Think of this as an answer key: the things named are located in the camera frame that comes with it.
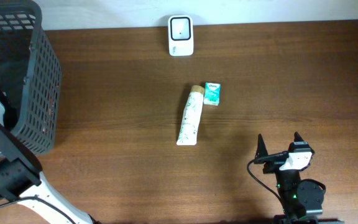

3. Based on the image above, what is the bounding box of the white floral cream tube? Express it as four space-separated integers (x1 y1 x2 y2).
177 85 204 146

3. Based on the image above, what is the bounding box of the small green tissue pack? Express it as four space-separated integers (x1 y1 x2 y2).
203 82 221 106

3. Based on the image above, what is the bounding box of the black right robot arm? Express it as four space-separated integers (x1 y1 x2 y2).
247 132 342 224

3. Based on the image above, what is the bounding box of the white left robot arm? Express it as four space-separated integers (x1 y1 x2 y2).
0 86 95 224

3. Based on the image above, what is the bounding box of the white barcode scanner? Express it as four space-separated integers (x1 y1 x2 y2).
168 15 194 57

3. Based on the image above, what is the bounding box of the dark grey plastic basket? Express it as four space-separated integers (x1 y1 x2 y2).
0 1 62 155

